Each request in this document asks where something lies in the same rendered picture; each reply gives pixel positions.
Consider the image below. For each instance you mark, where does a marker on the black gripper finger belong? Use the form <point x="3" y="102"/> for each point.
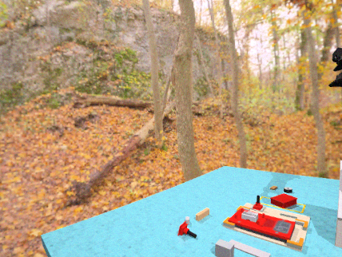
<point x="338" y="68"/>
<point x="333" y="84"/>

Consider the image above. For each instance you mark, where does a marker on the cream rectangular bar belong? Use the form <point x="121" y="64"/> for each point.
<point x="202" y="215"/>

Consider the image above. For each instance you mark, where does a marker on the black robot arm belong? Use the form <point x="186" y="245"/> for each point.
<point x="337" y="56"/>

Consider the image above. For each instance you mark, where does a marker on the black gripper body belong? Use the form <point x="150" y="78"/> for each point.
<point x="339" y="79"/>

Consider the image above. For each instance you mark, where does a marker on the white flat bar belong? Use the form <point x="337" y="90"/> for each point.
<point x="249" y="250"/>

